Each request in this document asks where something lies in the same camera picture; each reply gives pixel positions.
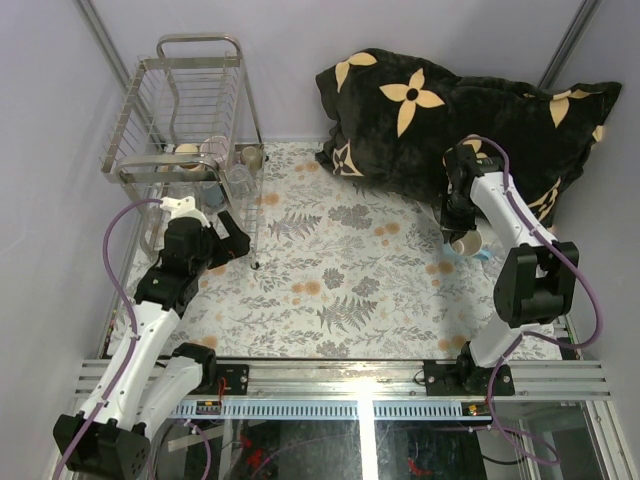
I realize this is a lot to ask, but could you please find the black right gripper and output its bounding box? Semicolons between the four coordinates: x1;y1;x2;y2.
439;190;477;244

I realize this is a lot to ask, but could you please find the light blue ceramic mug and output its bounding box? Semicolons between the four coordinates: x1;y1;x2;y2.
443;230;492;261

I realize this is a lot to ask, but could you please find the blue textured square mug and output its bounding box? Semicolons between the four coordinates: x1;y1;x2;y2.
203;183;225;208

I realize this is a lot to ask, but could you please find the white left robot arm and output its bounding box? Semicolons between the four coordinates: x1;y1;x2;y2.
53;211;250;479

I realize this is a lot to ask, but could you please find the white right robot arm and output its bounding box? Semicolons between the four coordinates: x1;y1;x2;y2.
435;142;579;395

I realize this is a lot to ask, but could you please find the steel two-tier dish rack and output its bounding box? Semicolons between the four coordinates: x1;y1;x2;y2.
101;34;268;242

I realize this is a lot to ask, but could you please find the clear glass tumbler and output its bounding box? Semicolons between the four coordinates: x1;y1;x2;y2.
227;164;255;199

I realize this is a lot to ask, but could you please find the olive green ceramic mug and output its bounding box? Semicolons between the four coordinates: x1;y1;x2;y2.
241;145;263;172

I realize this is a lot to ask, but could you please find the pink ribbed ceramic mug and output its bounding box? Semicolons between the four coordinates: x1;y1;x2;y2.
199;135;230;166

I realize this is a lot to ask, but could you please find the floral patterned table mat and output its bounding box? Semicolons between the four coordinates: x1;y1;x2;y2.
162;143;505;359

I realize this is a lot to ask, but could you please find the black floral plush pillow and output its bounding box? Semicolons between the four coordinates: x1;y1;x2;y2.
315;48;622;226

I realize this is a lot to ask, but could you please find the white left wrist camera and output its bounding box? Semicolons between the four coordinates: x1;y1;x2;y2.
160;196;210;228

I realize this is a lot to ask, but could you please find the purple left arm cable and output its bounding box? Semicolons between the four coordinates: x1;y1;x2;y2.
49;198;166;480

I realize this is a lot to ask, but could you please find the aluminium front rail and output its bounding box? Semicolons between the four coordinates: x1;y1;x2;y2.
75;358;611;427

